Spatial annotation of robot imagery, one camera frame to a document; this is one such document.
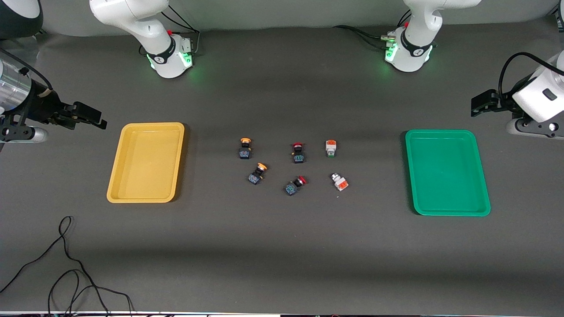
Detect yellow plastic tray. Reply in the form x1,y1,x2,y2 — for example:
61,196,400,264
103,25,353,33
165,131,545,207
106,122,186,204

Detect green plastic tray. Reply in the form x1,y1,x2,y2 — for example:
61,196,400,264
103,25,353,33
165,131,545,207
405,129,491,217

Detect dark grey table mat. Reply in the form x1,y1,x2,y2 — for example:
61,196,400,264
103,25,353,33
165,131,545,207
0,18,564,315

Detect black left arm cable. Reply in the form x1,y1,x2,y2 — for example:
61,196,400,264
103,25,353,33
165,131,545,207
498,52,564,96

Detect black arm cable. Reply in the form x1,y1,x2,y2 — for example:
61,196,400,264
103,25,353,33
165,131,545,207
0,48,54,92
498,52,564,96

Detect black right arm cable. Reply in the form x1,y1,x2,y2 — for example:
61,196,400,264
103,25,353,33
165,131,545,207
0,48,54,92

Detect thin black loose cable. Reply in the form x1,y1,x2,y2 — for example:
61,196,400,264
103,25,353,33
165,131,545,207
0,216,134,317

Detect black right base cables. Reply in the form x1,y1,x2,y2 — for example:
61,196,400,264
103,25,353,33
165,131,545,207
160,4,201,58

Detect black base cables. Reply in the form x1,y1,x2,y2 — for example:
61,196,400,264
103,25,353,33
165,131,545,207
160,4,201,58
333,11,412,50

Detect black left base cables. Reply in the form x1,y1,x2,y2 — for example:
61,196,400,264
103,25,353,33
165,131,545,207
333,11,412,50

